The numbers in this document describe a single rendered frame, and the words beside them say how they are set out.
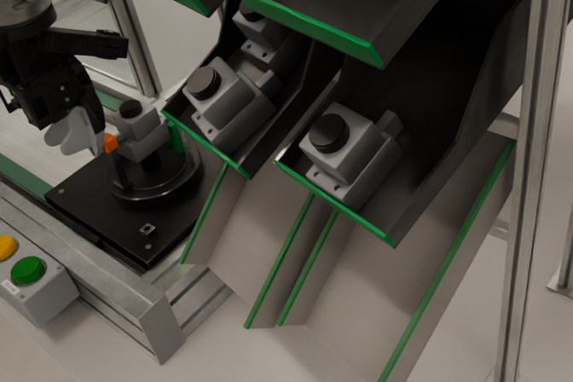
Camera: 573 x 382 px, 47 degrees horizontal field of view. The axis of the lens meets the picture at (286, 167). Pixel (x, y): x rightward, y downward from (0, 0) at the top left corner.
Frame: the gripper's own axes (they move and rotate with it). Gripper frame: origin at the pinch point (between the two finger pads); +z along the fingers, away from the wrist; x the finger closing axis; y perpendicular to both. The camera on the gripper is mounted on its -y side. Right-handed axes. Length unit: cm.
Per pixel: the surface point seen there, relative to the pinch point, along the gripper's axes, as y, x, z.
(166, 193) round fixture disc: -3.4, 6.4, 8.5
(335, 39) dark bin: 3, 45, -29
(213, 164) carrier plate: -12.4, 6.0, 10.3
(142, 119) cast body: -6.2, 2.2, -0.7
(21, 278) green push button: 16.6, -0.3, 10.3
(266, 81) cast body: -4.1, 30.0, -16.9
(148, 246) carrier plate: 3.7, 10.2, 10.2
